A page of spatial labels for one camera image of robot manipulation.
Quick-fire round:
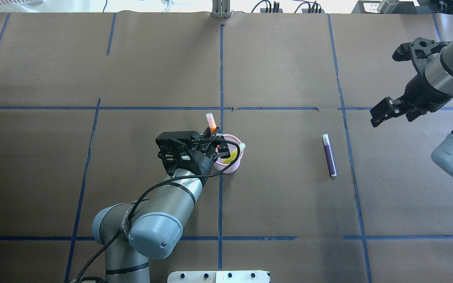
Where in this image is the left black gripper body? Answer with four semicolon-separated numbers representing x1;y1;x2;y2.
189;138;221;162

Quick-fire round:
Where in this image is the black box on desk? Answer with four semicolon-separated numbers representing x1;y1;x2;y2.
351;0;434;15

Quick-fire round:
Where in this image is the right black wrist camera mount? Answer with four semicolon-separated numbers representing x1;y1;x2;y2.
392;37;451;75

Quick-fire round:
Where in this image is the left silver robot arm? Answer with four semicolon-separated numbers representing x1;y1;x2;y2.
74;131;232;283

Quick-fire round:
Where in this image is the white plastic basket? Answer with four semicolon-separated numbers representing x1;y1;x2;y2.
0;0;44;10

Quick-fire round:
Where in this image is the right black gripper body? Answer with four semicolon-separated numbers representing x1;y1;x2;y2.
401;75;451;114

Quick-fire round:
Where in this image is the purple highlighter pen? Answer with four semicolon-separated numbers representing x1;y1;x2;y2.
322;134;337;178

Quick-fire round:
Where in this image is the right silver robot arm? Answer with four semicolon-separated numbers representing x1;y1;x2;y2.
370;37;453;177

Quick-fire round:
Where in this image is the pink mesh pen holder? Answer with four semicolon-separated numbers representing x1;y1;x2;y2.
212;134;244;175

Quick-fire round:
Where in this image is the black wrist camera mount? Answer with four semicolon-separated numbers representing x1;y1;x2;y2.
392;37;451;75
155;131;200;177

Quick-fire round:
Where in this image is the aluminium profile post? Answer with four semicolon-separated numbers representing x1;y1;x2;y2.
212;0;232;18

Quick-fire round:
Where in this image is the left black braided cable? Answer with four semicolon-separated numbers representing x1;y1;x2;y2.
69;136;239;283

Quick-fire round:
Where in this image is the yellow highlighter pen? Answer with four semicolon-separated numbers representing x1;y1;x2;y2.
224;143;246;164

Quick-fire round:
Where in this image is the orange highlighter pen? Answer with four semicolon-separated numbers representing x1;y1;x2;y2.
205;113;217;132

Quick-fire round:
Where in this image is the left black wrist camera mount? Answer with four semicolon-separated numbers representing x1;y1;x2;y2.
155;131;200;177

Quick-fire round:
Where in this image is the small steel cup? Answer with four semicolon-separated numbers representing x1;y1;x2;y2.
376;0;399;14

